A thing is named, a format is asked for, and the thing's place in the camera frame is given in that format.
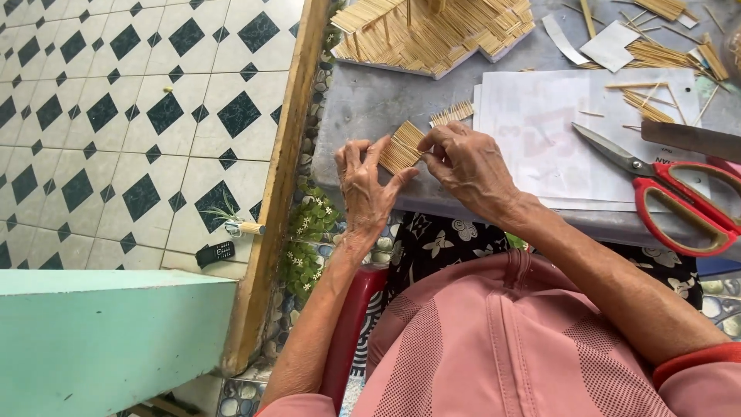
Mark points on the pile of loose toothpicks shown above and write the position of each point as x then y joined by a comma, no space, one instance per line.
666,55

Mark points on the person's pink shirt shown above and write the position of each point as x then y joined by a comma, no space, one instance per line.
509,347

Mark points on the bundle of toothpicks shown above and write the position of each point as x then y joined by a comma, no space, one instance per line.
666,7

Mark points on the pink object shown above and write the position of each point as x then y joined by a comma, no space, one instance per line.
726,165

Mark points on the stack of white paper sheets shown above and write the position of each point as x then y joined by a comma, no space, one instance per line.
538,139

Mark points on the blue plastic object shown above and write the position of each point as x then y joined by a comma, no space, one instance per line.
721,266

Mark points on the white paper strip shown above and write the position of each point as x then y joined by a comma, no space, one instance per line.
560,39

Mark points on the red plastic chair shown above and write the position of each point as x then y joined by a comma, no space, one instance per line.
347,336

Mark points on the person's left hand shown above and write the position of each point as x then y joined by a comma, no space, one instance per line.
364,197

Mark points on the toothpick model house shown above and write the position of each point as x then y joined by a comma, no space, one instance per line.
434,32

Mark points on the person's black floral trousers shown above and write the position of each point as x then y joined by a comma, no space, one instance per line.
440,243

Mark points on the person's right hand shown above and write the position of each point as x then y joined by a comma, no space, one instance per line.
474,174

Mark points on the turquoise ledge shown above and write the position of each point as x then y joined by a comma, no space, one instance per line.
110,341

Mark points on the black mobile phone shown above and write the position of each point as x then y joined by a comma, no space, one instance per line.
215,253

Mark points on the narrow toothpick panel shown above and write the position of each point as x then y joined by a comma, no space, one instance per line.
452,113

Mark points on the dark metal knife blade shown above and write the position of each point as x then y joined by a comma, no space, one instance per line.
689,139

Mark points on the long bamboo stick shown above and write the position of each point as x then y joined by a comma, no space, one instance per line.
588,17

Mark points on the scattered toothpicks on paper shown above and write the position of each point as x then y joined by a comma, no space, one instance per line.
651,104

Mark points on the small square toothpick panel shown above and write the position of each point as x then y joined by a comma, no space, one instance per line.
402,147

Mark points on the white paper square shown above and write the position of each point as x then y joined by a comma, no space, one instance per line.
609,46

